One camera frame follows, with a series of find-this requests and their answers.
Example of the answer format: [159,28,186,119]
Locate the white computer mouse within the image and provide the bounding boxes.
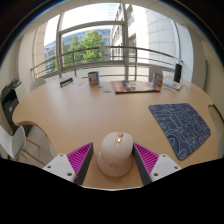
[96,131,135,178]

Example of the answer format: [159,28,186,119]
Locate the printed mug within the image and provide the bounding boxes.
[87,71,100,87]
[152,72,164,90]

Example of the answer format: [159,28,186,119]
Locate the white chair with wooden legs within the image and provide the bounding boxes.
[0,125,48,167]

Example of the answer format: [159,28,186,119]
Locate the dark blue patterned mouse pad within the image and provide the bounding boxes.
[148,102,212,161]

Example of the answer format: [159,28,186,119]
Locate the black cylindrical speaker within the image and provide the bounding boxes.
[173,63,183,84]

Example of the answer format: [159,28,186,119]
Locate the small dark blue box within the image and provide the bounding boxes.
[59,77,74,88]

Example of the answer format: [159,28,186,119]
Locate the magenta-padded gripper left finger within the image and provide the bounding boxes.
[42,142,95,186]

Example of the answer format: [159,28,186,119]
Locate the white illustrated booklet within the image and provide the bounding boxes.
[162,79,183,91]

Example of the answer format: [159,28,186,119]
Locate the black and white printer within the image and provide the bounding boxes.
[0,78,33,134]

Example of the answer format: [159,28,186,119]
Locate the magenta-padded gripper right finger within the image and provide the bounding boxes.
[132,142,183,186]

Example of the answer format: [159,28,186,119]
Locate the red magazine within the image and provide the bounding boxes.
[110,79,161,94]

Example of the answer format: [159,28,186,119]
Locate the metal balcony railing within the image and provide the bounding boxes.
[30,45,184,81]

